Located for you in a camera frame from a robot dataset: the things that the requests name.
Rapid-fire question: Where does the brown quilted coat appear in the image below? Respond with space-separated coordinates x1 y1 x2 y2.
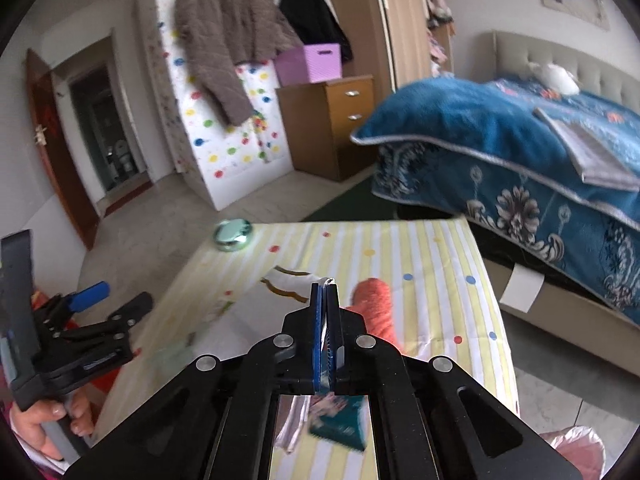
174 0 303 133

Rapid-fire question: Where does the wooden drawer cabinet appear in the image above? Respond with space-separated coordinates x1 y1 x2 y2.
275 75 376 182

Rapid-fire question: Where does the pile of folded clothes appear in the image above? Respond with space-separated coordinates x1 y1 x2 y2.
427 25 453 78

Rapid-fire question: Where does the green foil packet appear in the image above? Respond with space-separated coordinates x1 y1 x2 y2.
272 275 373 456

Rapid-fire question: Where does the beige upholstered bed frame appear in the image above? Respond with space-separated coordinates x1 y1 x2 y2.
480 30 640 356

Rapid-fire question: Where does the white paper bag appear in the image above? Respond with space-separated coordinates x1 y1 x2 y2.
220 266 321 331

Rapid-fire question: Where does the white toilet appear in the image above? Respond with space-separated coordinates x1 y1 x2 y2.
114 140 135 171

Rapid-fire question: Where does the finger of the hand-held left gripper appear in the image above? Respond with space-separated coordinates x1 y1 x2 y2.
50 291 154 343
30 281 111 323

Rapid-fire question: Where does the dark wooden door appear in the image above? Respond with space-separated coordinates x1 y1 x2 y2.
26 49 101 251

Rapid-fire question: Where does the orange fuzzy cloth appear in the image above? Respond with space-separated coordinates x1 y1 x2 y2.
350 277 403 353

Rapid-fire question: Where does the person's left hand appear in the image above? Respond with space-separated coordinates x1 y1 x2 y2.
10 390 96 458

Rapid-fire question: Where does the white polka dot cabinet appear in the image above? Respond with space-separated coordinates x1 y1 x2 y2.
147 0 296 212

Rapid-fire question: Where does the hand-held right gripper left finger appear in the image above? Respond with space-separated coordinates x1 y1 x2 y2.
62 282 326 480

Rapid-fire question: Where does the yellow striped dotted tablecloth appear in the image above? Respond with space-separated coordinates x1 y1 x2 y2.
92 217 521 480

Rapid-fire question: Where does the purple plastic basket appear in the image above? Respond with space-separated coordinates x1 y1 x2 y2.
275 43 342 87

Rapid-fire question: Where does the pink plastic bag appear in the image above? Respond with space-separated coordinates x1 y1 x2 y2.
537 425 608 480

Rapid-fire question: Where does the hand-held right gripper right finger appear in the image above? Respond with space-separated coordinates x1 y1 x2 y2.
327 284 583 480

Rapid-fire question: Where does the white plush toy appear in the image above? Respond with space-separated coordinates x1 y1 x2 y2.
527 61 581 96

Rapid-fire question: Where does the dark green floor mat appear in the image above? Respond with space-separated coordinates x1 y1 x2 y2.
300 170 401 223

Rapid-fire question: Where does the black coat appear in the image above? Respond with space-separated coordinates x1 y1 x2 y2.
277 0 353 63

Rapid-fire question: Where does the wooden wardrobe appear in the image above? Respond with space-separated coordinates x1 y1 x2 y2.
370 0 456 93

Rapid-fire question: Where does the bed with blue blanket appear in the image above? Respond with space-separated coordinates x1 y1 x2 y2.
350 77 640 323

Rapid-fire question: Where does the green round tin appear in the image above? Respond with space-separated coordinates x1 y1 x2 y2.
214 219 253 252

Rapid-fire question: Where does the folded grey cloth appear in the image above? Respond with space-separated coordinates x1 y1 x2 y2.
532 106 640 192

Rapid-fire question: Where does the white paper tag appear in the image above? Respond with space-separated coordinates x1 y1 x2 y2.
499 266 546 313

